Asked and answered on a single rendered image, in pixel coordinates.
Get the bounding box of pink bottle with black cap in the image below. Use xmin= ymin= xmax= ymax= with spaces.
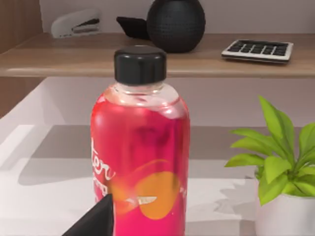
xmin=90 ymin=45 xmax=191 ymax=236

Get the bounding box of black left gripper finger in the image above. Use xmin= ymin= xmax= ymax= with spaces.
xmin=61 ymin=193 xmax=114 ymax=236

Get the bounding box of white stapler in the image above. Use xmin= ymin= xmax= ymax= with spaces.
xmin=51 ymin=8 xmax=102 ymax=39

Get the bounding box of black teapot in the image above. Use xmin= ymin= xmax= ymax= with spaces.
xmin=116 ymin=0 xmax=206 ymax=54

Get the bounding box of wooden shelf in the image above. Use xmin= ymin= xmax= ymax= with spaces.
xmin=0 ymin=0 xmax=315 ymax=118

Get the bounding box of green plant in white pot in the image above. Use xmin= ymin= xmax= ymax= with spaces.
xmin=224 ymin=94 xmax=315 ymax=236

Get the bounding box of white calculator with black keys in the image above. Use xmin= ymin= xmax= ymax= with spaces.
xmin=220 ymin=39 xmax=294 ymax=65

